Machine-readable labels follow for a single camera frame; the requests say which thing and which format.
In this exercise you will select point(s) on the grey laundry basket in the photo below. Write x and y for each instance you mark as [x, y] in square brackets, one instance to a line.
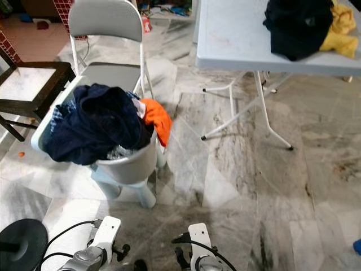
[130, 168]

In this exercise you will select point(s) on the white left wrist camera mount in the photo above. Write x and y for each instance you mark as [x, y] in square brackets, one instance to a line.
[107, 230]

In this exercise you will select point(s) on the blue checked cloth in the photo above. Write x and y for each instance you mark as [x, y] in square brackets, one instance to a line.
[62, 114]

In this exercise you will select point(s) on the grey folding chair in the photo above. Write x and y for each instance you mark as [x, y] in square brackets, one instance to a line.
[104, 20]

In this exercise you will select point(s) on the yellow cloth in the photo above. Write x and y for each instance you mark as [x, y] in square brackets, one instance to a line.
[341, 39]

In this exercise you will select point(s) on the navy blue garment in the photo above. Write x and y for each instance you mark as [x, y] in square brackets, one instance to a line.
[96, 124]

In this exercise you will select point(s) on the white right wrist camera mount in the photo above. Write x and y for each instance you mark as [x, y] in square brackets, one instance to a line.
[201, 238]

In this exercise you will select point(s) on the black garment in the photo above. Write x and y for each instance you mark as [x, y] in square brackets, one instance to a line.
[296, 28]

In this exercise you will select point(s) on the black round stand base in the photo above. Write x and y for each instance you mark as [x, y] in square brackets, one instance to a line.
[25, 243]

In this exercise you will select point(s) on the silver right arm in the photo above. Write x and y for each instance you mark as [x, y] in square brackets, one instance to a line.
[208, 264]

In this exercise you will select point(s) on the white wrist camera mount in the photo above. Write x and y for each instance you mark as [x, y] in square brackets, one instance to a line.
[201, 238]
[107, 230]

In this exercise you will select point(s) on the red white packet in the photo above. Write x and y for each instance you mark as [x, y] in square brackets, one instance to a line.
[146, 24]

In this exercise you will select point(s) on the dark wooden side table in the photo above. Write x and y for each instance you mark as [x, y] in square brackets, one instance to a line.
[28, 84]

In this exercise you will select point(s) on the orange cloth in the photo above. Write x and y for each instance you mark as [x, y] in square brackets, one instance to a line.
[157, 120]

